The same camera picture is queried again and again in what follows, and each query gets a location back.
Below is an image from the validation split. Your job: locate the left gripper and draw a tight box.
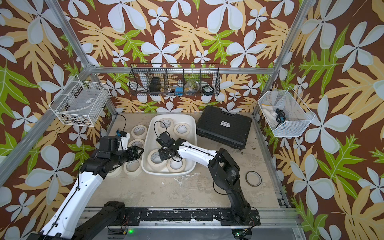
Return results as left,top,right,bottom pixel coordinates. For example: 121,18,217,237
111,144,145,166

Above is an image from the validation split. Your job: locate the masking tape roll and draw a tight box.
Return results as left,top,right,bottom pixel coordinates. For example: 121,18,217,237
128,139,145,149
147,150,167,172
167,159,186,173
106,165,123,179
123,160,143,178
156,118,174,134
174,123,191,137
131,125,148,140

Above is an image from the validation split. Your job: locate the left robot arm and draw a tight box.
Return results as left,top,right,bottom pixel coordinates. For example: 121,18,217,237
27,136,144,240

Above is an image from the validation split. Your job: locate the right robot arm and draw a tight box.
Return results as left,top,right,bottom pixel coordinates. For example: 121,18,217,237
156,132,261,227

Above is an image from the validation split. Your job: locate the white plastic storage box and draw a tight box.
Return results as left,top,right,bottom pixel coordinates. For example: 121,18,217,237
142,114,197,177

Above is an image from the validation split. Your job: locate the black box in basket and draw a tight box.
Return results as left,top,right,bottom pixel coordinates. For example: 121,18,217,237
149,77,162,94

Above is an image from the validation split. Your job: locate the blue item in basket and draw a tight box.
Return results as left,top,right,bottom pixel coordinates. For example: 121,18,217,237
175,87,184,97

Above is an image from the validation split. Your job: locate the black plastic tool case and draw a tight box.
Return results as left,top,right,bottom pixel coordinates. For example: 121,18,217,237
196,106,252,150

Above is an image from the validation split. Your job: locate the white mesh basket right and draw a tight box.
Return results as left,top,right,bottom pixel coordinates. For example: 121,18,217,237
258,87,315,138

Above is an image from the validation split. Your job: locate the white wire basket left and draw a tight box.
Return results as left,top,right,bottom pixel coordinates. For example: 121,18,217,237
49,76,111,127

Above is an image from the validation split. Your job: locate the black wire basket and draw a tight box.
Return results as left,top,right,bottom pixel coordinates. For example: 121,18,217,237
128,63,221,97

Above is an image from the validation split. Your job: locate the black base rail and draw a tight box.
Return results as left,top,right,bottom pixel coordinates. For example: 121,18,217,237
112,207,261,227

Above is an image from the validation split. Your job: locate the black rubber ring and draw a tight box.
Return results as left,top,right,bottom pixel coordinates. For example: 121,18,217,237
245,170,263,188

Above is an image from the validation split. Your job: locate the black cable in basket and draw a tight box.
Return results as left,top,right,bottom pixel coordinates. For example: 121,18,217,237
275,108,287,128

